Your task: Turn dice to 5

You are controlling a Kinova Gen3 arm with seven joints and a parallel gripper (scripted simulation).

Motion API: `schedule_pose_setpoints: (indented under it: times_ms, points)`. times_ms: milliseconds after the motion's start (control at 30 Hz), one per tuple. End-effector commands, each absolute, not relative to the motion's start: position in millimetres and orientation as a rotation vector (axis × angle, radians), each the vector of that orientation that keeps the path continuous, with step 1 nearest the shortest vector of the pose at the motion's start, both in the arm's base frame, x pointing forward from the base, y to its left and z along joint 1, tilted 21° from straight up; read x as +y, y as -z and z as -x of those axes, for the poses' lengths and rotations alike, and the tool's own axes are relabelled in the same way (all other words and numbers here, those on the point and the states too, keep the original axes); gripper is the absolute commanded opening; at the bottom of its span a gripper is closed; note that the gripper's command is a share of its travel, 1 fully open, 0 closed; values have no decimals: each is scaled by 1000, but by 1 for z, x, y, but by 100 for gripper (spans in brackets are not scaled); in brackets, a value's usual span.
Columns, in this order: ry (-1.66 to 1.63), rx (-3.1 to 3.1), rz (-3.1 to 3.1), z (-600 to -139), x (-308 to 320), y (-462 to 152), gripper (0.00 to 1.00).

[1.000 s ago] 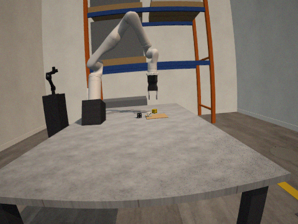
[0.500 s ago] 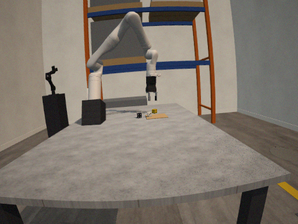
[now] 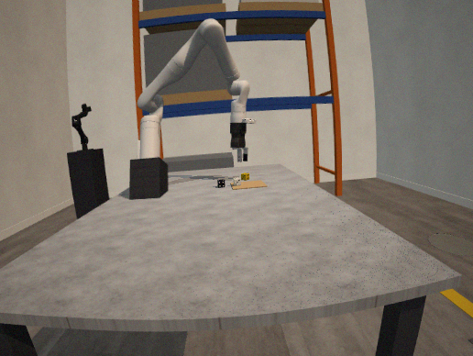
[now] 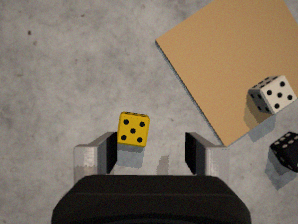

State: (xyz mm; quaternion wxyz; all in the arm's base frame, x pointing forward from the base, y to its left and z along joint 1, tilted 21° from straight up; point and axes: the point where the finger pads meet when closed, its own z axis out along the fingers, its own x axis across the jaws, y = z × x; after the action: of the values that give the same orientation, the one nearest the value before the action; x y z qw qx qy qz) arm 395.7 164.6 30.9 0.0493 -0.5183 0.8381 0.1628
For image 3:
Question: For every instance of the tan mat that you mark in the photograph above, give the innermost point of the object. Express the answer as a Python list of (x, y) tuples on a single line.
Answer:
[(250, 184)]

